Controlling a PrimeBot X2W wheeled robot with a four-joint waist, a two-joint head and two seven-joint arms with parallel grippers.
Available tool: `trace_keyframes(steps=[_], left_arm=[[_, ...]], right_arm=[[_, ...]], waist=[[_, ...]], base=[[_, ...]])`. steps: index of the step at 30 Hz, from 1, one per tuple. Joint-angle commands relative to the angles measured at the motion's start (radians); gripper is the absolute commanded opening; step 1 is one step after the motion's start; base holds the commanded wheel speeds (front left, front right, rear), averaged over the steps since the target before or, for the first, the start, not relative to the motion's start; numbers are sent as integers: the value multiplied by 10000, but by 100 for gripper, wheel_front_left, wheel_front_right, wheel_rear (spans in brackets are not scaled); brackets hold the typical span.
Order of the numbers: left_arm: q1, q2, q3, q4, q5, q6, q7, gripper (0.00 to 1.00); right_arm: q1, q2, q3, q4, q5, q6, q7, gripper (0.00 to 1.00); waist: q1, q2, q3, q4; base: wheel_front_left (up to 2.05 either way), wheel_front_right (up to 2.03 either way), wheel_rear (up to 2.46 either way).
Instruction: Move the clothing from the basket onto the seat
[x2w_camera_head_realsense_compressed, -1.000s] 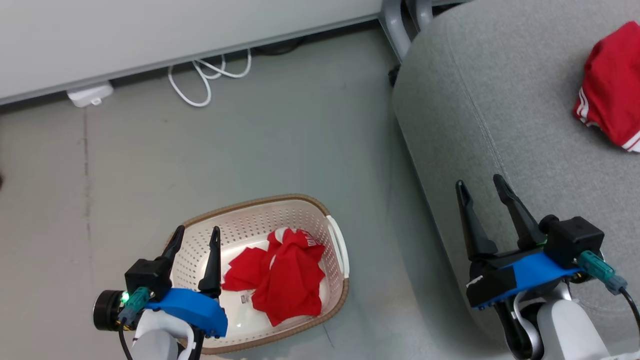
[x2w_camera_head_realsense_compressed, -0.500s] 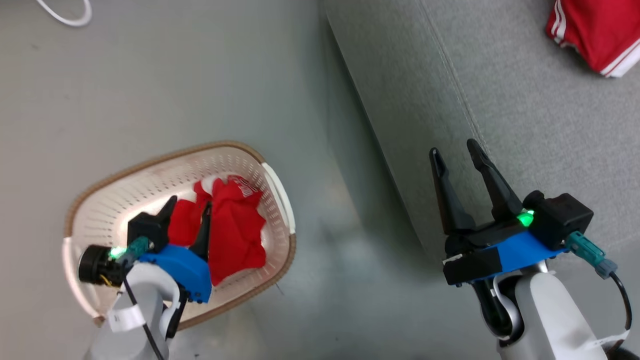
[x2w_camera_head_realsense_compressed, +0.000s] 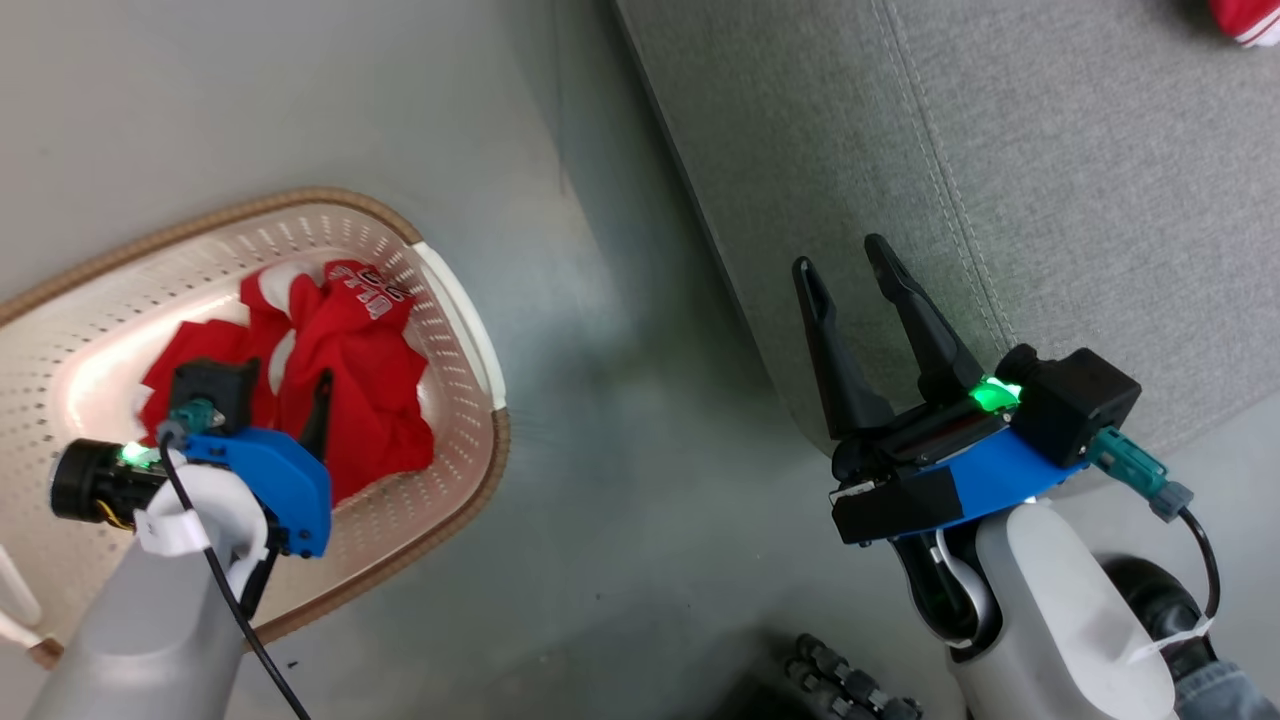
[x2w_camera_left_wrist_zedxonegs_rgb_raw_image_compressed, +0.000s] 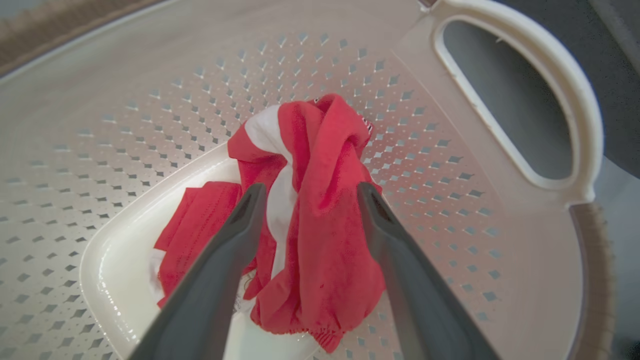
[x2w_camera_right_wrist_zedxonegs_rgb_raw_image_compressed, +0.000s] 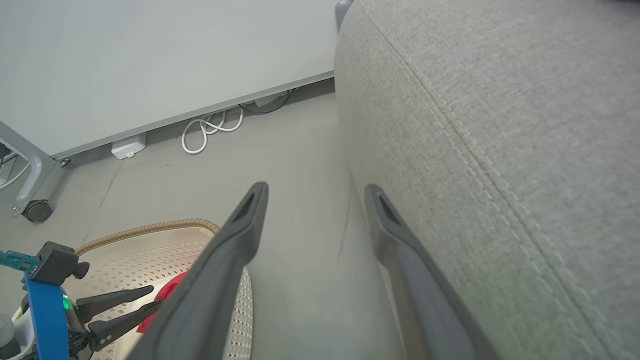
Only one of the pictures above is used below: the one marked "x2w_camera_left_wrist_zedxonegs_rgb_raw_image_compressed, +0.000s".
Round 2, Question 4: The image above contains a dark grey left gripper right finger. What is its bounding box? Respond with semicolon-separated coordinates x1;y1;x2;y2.
356;181;502;360

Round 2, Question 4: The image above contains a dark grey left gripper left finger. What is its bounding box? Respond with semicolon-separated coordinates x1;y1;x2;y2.
127;182;269;360

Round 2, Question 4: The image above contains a red white garment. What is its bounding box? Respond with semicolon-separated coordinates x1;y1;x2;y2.
150;92;389;354

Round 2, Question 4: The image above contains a white perforated laundry basket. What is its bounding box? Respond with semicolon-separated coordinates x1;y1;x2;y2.
0;0;616;360

